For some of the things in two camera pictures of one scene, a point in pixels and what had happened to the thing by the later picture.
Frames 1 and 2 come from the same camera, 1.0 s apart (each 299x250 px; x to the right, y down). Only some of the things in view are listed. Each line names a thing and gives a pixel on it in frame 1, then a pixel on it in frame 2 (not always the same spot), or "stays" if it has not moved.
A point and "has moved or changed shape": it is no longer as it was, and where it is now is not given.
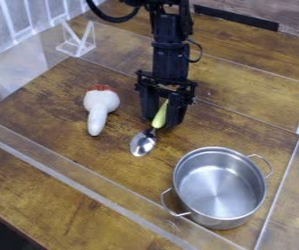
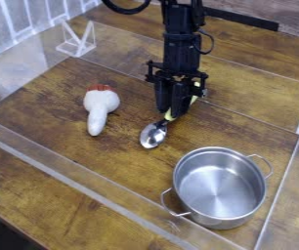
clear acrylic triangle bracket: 75,45 stays
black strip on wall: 236,17 stays
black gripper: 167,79 → 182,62
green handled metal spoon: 144,141 has moved or changed shape
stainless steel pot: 219,187 stays
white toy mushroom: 100,100 stays
